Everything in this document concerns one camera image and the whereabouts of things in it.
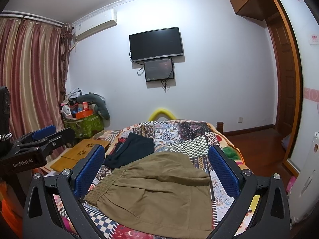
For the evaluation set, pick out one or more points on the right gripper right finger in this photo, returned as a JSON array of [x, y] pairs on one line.
[[271, 218]]

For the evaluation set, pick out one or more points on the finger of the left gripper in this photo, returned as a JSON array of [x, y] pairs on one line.
[[57, 140], [35, 138]]

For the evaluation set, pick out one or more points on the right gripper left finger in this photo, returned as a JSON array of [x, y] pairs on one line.
[[41, 218]]

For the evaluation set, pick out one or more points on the olive khaki pants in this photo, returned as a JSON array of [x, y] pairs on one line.
[[162, 194]]

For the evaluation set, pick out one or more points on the green patterned storage bag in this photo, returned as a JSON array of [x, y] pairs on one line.
[[85, 127]]

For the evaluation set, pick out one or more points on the orange box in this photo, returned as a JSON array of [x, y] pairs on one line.
[[83, 110]]

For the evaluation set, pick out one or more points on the white appliance with stickers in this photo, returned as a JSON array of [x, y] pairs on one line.
[[303, 195]]

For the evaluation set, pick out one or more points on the grey plush pillow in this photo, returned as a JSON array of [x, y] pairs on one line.
[[96, 100]]

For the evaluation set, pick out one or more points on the dark navy folded garment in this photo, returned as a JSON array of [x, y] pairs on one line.
[[133, 148]]

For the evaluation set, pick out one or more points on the pink striped curtain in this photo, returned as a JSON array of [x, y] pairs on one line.
[[34, 67]]

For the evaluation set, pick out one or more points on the colourful patchwork bed quilt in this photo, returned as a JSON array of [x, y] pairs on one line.
[[192, 138]]

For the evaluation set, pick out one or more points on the brown wooden door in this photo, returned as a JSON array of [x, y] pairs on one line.
[[289, 75]]

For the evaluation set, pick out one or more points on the wooden overhead cabinet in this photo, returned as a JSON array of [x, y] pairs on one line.
[[256, 9]]

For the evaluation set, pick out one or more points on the white wall socket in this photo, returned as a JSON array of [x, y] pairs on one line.
[[240, 119]]

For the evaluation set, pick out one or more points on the white wall air conditioner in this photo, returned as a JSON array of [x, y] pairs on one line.
[[95, 24]]

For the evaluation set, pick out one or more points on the small black wall monitor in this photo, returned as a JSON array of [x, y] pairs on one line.
[[159, 69]]

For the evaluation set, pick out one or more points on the black wall television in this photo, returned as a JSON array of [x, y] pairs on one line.
[[156, 44]]

